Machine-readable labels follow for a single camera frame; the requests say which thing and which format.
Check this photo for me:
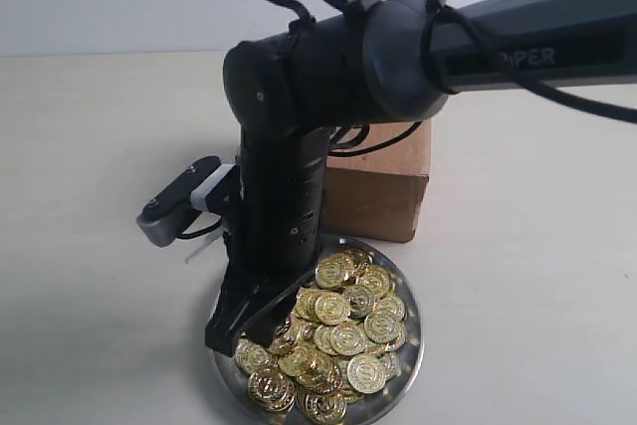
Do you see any gold coin bottom left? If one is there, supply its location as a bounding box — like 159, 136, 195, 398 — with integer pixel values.
247, 367, 296, 412

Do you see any gold coin bottom centre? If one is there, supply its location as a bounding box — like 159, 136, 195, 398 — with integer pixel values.
303, 392, 347, 425

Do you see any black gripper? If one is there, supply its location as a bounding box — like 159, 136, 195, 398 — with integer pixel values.
205, 126, 330, 356

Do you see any black cable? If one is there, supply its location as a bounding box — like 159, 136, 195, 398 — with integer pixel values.
242, 0, 637, 155

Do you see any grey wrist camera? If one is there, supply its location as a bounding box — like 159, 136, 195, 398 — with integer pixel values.
136, 156, 240, 248

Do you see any brown cardboard slotted box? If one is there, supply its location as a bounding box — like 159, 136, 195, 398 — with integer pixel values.
323, 120, 432, 243

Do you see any round steel plate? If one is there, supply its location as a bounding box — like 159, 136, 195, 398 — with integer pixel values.
207, 234, 425, 424

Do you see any gold coin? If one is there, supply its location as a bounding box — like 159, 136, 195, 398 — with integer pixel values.
234, 337, 277, 375
363, 311, 400, 343
347, 354, 386, 394
315, 256, 348, 290
315, 292, 350, 325
247, 367, 296, 412
303, 392, 347, 425

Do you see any gold coin lower left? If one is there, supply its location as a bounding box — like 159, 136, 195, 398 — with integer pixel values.
234, 337, 277, 375

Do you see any gold coin top centre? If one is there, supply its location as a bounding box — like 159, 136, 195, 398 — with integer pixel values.
315, 256, 348, 290

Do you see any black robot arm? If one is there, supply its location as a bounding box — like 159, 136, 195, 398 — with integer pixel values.
205, 0, 636, 356

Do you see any gold coin front right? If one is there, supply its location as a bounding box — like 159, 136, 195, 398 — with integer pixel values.
347, 354, 386, 394

